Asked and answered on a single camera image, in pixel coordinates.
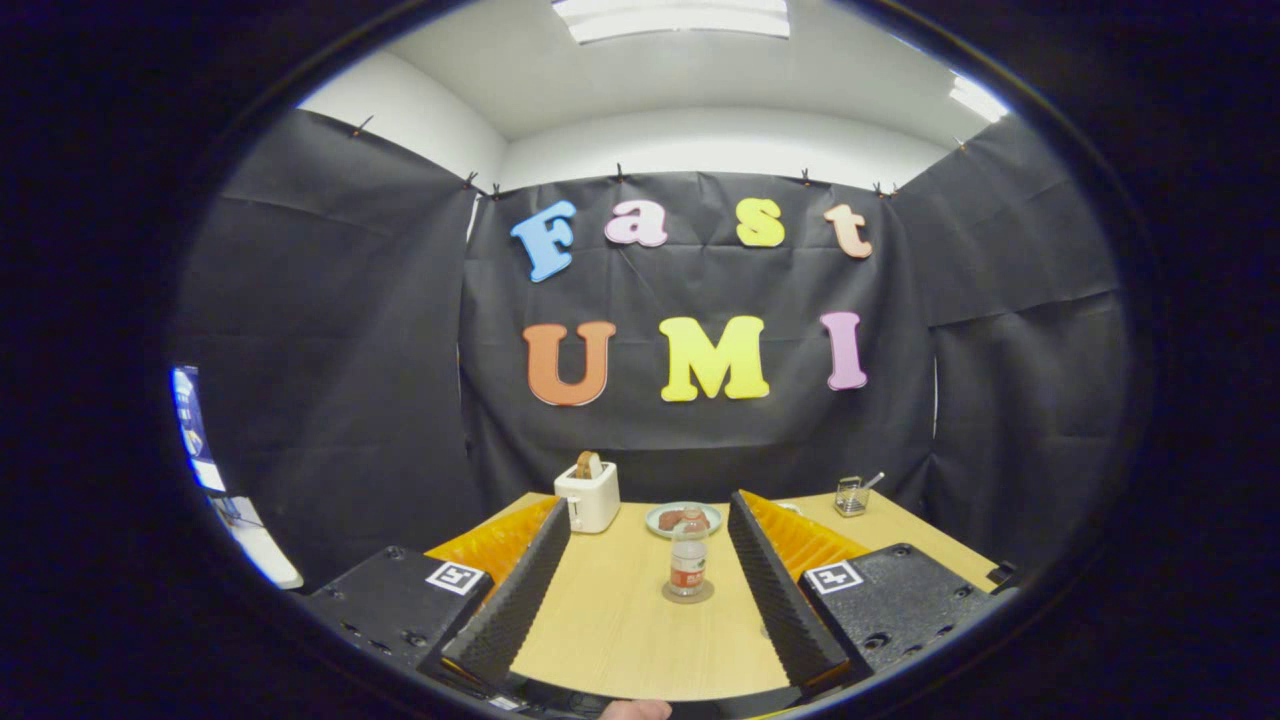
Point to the small ceiling light panel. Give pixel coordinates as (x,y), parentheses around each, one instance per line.
(978,100)

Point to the brown meat slice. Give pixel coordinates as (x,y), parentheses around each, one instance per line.
(666,520)

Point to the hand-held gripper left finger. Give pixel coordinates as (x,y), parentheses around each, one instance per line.
(515,610)

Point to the wooden table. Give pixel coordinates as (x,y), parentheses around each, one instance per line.
(620,620)

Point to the clear juice bottle red label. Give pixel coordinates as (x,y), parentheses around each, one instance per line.
(688,570)

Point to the brown round coaster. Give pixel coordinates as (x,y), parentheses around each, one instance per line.
(688,601)

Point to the large ceiling light panel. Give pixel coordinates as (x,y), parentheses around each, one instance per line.
(670,18)

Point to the toasted bread slice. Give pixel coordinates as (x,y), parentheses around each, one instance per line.
(586,466)

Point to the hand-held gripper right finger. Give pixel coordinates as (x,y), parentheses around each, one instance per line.
(780,610)

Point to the pale green plate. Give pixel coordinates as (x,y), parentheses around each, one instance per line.
(655,524)

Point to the white toaster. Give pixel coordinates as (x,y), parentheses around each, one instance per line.
(590,505)

